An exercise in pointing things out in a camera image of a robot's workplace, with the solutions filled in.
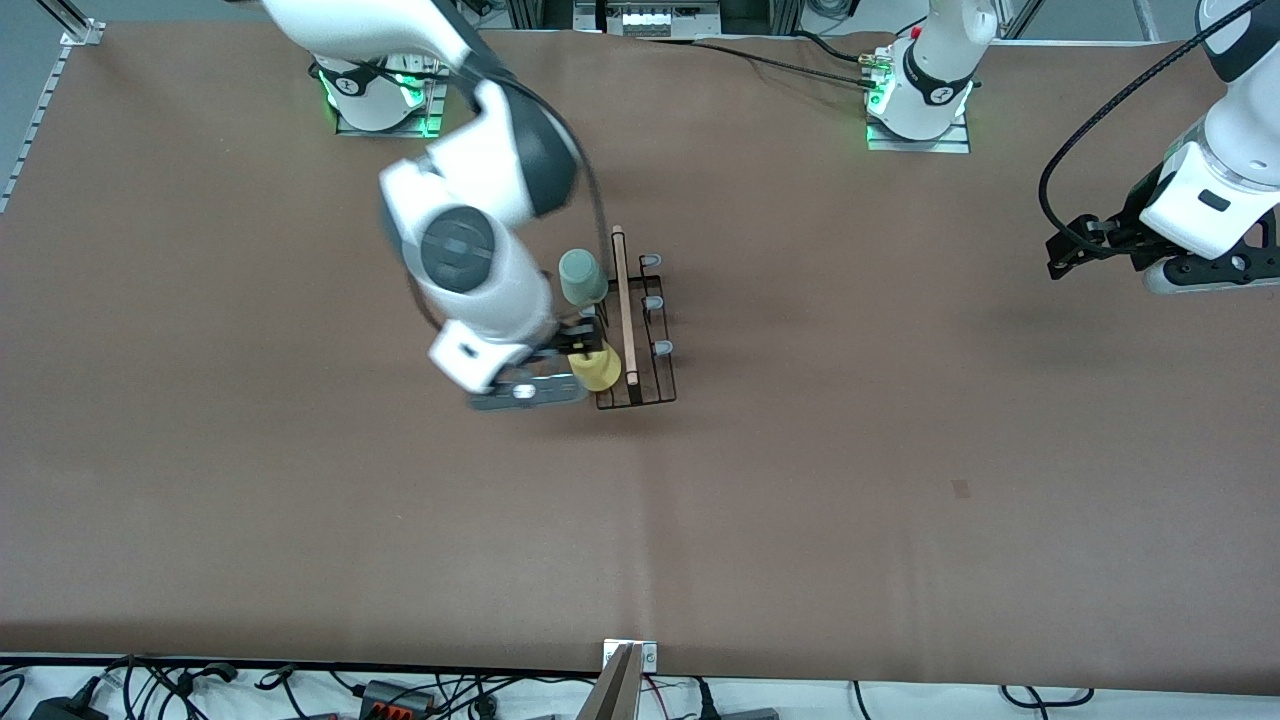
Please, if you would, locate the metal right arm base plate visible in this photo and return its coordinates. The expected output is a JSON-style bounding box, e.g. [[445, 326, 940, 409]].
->
[[335, 55, 447, 138]]

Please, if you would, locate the looped black floor cable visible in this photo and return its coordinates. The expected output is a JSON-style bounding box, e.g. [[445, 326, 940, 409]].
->
[[1000, 684, 1093, 708]]

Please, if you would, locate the mint green plastic cup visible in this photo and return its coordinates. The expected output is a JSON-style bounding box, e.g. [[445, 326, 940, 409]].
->
[[558, 248, 610, 307]]

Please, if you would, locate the grey power strip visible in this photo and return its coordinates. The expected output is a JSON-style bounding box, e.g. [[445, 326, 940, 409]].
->
[[572, 0, 723, 38]]

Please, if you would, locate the black wire cup holder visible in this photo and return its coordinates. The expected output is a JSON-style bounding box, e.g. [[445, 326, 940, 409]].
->
[[578, 224, 680, 412]]

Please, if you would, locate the metal camera pole with bracket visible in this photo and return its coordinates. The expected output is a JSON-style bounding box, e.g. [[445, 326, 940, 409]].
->
[[575, 640, 661, 720]]

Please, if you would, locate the black braided table cable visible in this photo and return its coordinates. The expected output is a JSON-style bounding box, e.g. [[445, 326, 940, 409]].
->
[[640, 30, 886, 93]]

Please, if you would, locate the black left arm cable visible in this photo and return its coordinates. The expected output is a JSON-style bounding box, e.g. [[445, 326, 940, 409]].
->
[[1037, 0, 1266, 246]]

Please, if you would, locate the black power adapter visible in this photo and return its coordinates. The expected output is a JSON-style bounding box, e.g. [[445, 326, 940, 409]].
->
[[28, 693, 109, 720]]

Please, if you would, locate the grey connector with orange levers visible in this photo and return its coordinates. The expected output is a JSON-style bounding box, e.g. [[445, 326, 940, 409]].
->
[[355, 679, 438, 720]]

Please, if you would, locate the aluminium frame post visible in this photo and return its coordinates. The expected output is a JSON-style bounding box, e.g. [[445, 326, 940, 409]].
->
[[508, 0, 573, 31]]

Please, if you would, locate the aluminium table edge rail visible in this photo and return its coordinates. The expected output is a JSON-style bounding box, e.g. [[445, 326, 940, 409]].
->
[[0, 0, 107, 216]]

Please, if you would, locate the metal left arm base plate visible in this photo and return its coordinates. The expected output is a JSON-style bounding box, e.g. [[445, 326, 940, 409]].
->
[[866, 108, 972, 154]]

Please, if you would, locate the yellow plastic cup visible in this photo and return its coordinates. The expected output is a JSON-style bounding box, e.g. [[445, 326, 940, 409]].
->
[[566, 342, 624, 393]]

